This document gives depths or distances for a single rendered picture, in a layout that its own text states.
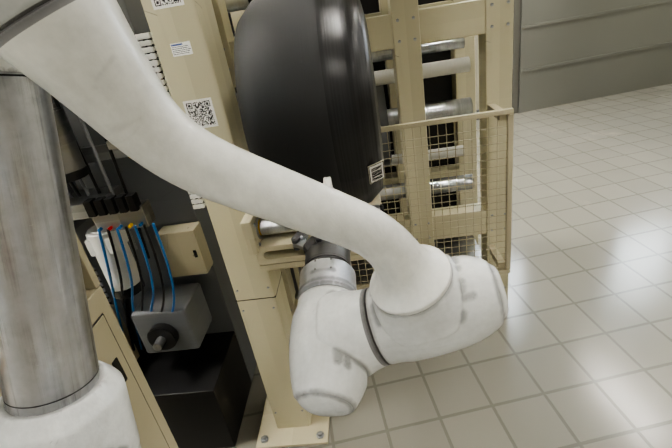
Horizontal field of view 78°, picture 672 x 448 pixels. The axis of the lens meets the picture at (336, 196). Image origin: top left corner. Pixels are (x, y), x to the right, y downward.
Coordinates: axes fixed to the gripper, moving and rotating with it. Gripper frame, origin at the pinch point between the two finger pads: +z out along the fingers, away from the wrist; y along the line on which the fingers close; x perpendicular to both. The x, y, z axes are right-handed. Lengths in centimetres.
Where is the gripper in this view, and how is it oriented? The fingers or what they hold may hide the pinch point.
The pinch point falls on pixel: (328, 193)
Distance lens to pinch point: 81.8
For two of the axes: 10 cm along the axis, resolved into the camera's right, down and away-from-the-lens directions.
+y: -9.9, 1.3, 0.9
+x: 1.6, 7.6, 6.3
